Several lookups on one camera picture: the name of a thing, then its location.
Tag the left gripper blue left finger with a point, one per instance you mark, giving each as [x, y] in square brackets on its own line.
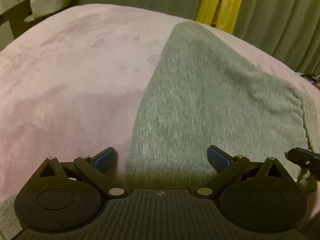
[92, 170]

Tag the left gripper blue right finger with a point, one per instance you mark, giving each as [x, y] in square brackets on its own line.
[228, 169]

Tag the grey sweatpants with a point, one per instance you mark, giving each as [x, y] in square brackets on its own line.
[265, 202]

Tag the dark items beside bed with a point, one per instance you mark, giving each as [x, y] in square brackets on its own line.
[312, 78]

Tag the pink fleece blanket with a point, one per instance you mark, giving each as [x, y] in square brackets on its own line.
[160, 90]

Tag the grey curtain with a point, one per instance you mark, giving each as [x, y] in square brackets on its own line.
[288, 30]

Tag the yellow curtain strip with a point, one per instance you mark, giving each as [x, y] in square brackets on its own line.
[220, 14]

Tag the white desk with clutter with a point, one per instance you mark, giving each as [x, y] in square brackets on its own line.
[13, 13]

